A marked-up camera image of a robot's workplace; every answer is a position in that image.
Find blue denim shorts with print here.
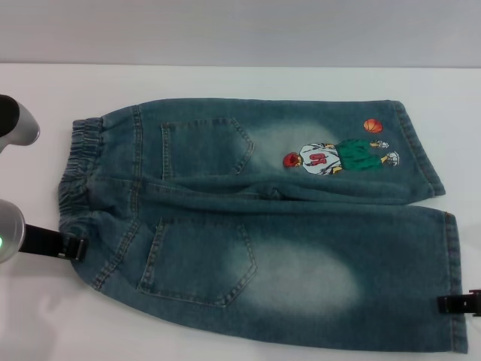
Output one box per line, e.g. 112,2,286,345
56,98,469,353

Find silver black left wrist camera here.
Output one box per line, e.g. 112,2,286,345
0,94,41,152

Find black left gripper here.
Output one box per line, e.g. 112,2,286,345
18,223,88,262

